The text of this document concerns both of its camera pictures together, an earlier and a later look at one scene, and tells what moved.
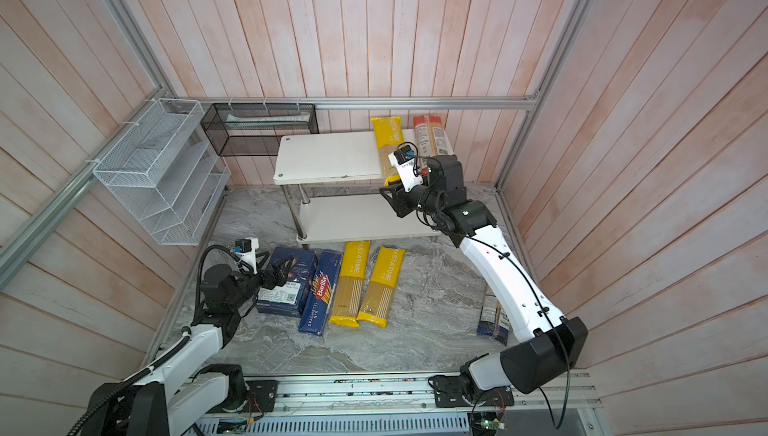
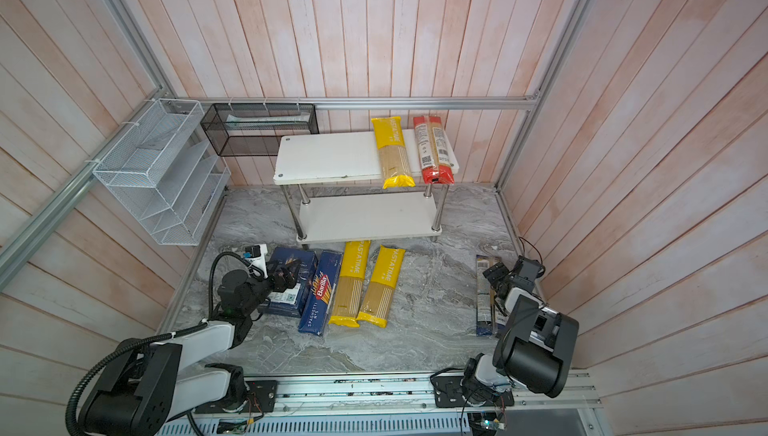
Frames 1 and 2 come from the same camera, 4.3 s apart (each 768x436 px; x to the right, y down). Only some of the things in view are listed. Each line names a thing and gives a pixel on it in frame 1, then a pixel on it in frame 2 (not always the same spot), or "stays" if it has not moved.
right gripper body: [422, 200] to [501, 276]
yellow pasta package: [377, 302] stays
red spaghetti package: [431, 140] stays
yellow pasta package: [389, 135] stays
